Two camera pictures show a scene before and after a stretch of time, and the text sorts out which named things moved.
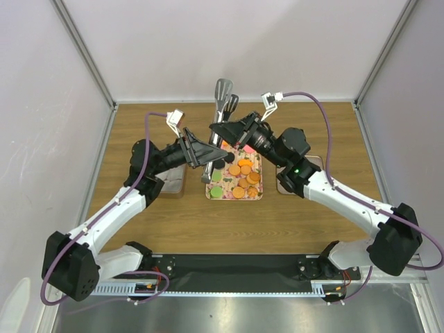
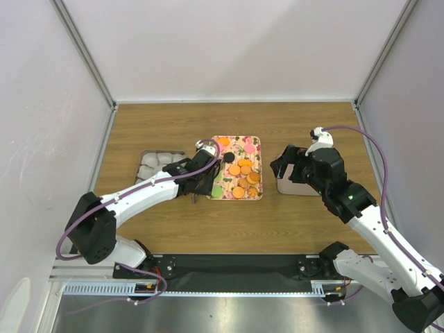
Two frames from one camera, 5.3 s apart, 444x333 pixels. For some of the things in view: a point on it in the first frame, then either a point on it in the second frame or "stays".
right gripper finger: (236, 131) → (280, 164)
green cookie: (216, 175) stays
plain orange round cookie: (245, 170) stays
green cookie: (216, 192) stays
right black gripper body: (259, 139) → (303, 170)
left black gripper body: (175, 155) → (205, 184)
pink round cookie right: (247, 148) stays
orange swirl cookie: (252, 191) stays
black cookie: (229, 158) stays
